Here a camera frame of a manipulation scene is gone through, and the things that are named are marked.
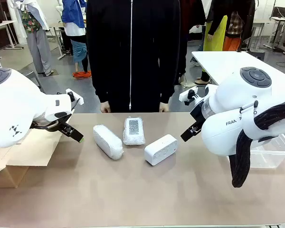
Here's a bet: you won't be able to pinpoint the person in blue jacket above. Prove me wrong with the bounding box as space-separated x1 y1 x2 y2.
61 0 89 73

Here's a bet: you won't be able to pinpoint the person's left forearm black sleeve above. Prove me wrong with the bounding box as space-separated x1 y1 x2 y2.
160 68 182 105

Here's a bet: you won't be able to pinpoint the brown cardboard box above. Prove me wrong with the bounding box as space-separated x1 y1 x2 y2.
0 129 73 189

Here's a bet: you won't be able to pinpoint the person's right hand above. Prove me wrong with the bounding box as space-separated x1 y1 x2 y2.
100 101 111 114

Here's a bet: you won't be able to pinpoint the person's right forearm black sleeve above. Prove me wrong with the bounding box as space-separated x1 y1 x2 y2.
91 68 110 104

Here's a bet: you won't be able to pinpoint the person in yellow apron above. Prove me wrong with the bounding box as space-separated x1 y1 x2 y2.
194 0 229 86

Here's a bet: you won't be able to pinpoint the clear plastic container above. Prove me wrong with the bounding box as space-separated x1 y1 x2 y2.
248 133 285 169

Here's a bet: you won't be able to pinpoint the black braided cable sleeve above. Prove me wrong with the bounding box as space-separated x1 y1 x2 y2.
229 99 285 188

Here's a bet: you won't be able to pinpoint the bubble-wrapped clock with QR label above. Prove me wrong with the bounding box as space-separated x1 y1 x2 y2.
122 115 146 146

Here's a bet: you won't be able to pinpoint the orange shoes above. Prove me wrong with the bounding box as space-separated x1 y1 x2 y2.
72 70 93 79

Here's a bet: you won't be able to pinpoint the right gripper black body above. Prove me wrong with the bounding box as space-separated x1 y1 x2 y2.
190 95 209 131

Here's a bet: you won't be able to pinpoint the unwrapped white digital clock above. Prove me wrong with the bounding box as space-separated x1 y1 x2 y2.
144 134 178 166

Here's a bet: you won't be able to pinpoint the plaid shirt orange trousers figure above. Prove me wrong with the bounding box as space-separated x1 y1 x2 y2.
222 10 245 52

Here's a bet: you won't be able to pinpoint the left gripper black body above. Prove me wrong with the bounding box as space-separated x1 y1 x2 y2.
30 113 74 133

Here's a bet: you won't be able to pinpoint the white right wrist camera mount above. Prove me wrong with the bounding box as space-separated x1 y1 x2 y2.
179 87 205 106

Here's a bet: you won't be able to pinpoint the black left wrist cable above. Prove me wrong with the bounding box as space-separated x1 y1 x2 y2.
70 97 81 113

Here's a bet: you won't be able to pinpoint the person in black jacket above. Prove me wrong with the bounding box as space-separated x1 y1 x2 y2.
85 0 188 114

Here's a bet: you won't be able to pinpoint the small white background desk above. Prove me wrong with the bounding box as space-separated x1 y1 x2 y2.
0 20 25 51

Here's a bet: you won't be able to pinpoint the plain bubble-wrapped clock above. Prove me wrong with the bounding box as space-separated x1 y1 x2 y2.
93 124 123 161

